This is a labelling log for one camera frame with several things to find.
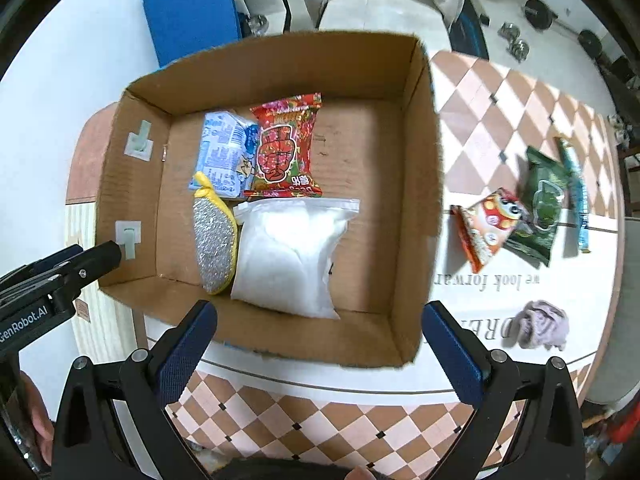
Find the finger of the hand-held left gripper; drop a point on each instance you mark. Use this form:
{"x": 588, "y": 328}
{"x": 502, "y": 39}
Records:
{"x": 95, "y": 262}
{"x": 45, "y": 262}

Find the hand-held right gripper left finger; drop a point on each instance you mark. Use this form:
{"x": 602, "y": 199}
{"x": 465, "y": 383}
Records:
{"x": 184, "y": 352}

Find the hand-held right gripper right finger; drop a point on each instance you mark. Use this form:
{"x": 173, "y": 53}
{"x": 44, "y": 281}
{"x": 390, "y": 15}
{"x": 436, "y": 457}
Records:
{"x": 452, "y": 355}

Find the brown cardboard box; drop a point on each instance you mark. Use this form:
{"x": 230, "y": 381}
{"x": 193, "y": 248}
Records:
{"x": 375, "y": 185}

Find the person's left hand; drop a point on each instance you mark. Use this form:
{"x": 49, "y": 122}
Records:
{"x": 37, "y": 415}

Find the crumpled purple cloth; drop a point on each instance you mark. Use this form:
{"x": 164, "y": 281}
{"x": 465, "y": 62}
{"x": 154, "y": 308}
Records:
{"x": 542, "y": 325}

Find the yellow and silver scrub sponge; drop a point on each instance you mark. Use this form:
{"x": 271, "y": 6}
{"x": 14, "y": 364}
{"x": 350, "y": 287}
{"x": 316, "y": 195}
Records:
{"x": 215, "y": 240}

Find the orange snack packet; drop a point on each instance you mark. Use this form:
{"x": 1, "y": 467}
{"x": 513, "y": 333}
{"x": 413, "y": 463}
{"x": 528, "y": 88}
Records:
{"x": 492, "y": 225}

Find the white powder zip bag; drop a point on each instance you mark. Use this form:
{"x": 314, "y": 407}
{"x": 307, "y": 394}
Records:
{"x": 285, "y": 255}

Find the blue and white packet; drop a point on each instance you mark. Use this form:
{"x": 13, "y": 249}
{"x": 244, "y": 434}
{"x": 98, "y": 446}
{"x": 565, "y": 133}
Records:
{"x": 220, "y": 150}

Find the dark green snack packet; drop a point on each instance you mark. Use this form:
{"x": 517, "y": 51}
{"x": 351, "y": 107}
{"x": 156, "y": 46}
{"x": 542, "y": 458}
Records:
{"x": 545, "y": 195}

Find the slim blue snack packet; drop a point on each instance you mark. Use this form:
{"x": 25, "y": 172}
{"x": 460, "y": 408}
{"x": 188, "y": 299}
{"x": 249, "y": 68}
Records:
{"x": 575, "y": 190}

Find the red snack packet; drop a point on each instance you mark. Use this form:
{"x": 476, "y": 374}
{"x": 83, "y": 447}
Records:
{"x": 282, "y": 150}

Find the checkered tablecloth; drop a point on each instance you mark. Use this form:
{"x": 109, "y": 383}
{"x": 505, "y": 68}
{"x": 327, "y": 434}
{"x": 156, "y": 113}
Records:
{"x": 500, "y": 110}

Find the blue flat box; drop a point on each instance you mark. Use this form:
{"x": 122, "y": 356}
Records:
{"x": 195, "y": 20}

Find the black dumbbell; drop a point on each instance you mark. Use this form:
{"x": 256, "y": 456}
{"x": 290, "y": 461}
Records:
{"x": 540, "y": 10}

